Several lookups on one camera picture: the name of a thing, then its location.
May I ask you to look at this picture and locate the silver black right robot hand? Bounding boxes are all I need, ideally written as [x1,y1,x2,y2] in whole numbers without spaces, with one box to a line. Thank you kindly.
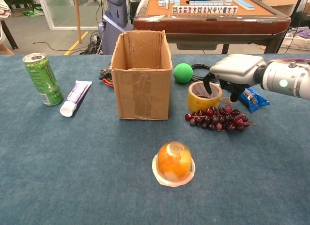
[202,53,267,104]

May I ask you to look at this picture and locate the yellow tape roll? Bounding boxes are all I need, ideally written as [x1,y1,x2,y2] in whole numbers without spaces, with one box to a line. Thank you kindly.
[187,81,223,112]

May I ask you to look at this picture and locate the purple grape bunch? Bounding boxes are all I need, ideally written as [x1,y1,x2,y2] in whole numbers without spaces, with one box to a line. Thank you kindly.
[185,104,257,133]

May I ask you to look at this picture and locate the orange cup dessert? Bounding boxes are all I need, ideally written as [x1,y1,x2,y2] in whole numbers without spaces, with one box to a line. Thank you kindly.
[152,141,196,188]

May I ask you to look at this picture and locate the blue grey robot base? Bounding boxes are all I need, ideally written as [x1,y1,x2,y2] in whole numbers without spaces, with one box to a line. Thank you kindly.
[98,0,130,55]

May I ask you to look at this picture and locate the open cardboard box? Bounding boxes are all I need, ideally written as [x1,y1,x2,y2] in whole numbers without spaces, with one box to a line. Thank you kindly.
[110,30,173,121]

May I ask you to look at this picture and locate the grey black glove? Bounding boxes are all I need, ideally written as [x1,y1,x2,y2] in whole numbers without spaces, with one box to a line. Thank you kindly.
[98,66,112,81]

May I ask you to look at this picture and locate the blue snack packet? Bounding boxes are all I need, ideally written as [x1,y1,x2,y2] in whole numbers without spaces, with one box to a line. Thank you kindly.
[238,87,270,113]

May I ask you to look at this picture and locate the brown mahjong table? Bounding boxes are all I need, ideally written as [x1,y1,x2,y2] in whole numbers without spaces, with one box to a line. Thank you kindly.
[133,0,292,55]

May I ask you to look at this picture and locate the green ball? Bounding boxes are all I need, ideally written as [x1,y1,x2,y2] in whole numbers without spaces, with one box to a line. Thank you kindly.
[173,62,194,84]

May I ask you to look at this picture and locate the white plastic basket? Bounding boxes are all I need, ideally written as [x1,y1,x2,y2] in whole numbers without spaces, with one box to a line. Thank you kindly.
[280,32,310,51]

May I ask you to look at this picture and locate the face-up mahjong tile row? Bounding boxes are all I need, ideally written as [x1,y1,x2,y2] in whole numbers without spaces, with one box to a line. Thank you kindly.
[171,5,239,15]

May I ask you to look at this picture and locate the blue backed mahjong tile cluster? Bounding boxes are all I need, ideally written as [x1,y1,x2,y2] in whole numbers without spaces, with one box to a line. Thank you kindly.
[157,0,181,9]

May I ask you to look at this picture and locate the purple white toothpaste tube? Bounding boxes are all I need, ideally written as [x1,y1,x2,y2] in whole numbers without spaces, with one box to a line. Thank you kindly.
[59,80,93,118]

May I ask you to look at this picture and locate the wooden stand leg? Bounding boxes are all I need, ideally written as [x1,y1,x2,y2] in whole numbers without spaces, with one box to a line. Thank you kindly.
[74,0,83,44]

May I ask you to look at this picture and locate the green energy drink can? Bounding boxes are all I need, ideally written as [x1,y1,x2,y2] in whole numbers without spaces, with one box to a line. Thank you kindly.
[22,52,64,106]

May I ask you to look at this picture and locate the blue felt table mat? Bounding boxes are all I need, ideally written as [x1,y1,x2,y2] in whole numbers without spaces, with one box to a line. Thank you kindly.
[0,53,310,225]

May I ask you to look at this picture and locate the green potted plants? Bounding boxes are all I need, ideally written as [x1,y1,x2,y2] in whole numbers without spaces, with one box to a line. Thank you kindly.
[2,0,37,9]

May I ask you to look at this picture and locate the white chair with wooden legs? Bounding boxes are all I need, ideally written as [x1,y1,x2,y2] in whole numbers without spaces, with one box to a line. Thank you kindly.
[0,0,19,55]

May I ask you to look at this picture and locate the coiled black usb cable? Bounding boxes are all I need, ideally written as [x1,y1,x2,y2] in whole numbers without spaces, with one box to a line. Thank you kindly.
[190,63,214,81]

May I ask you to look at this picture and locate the orange handled tool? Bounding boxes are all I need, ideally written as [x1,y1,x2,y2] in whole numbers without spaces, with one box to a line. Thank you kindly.
[101,77,114,88]

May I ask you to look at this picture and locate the black floor cable bundle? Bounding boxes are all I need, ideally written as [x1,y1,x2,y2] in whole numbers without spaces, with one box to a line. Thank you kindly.
[81,32,104,55]

